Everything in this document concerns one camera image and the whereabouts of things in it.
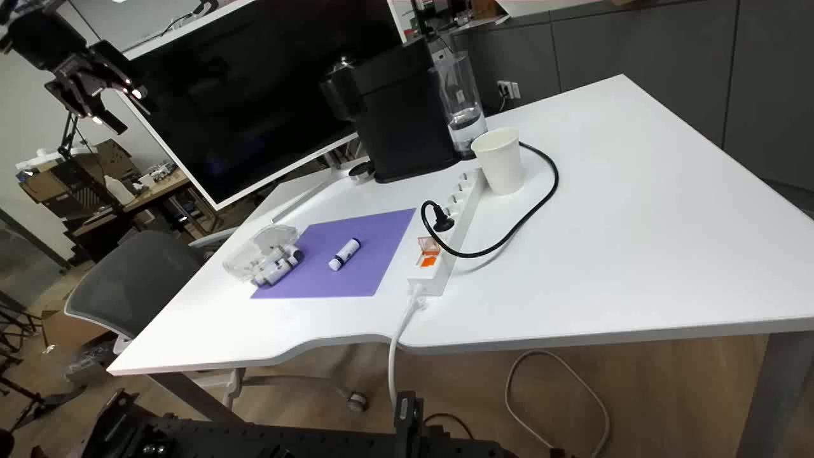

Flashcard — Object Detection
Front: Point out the white monitor stand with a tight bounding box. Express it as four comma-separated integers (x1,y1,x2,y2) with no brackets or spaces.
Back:
267,165,363,225

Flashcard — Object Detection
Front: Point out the white wall socket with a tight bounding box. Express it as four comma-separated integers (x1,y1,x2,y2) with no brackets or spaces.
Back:
497,76,523,104

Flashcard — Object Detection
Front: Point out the grey table leg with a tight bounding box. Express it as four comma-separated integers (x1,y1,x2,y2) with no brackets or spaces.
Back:
735,331,814,458

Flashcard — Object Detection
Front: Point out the white framed monitor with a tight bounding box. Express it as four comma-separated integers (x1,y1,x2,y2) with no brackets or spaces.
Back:
114,0,404,214

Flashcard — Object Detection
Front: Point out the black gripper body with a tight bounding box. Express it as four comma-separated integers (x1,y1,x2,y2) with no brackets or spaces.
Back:
43,42,138,112

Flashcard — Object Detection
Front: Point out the white cable loop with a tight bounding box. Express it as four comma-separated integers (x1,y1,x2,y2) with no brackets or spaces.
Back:
503,350,612,458

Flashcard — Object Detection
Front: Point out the white power strip cable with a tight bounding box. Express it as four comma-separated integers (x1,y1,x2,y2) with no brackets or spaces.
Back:
385,290,427,413

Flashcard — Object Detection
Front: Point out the black plug with cable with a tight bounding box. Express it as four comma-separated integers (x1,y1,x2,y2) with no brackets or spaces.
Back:
420,141,562,261

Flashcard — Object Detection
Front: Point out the cluttered wooden desk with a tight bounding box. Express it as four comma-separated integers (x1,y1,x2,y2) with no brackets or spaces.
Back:
12,137,214,262

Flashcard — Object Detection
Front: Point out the clear plastic container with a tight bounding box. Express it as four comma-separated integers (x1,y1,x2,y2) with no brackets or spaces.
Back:
222,220,306,287

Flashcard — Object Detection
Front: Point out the purple mat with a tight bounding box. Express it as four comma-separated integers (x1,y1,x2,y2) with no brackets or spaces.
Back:
249,207,420,304

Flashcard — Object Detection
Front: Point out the grey office chair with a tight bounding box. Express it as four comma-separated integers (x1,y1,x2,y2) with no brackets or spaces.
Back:
60,230,208,345

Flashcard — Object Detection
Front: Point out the small white tube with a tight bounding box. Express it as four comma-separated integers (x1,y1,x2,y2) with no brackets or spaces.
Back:
326,237,363,275

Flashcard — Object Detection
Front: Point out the black coffee machine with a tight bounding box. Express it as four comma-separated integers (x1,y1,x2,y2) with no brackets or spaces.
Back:
317,38,466,187

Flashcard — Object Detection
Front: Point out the white power strip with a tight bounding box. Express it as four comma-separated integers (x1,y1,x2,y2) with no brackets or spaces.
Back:
404,158,488,299

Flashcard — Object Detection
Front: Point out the white paper cup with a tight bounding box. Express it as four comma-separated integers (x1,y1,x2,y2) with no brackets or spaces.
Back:
470,126,527,196

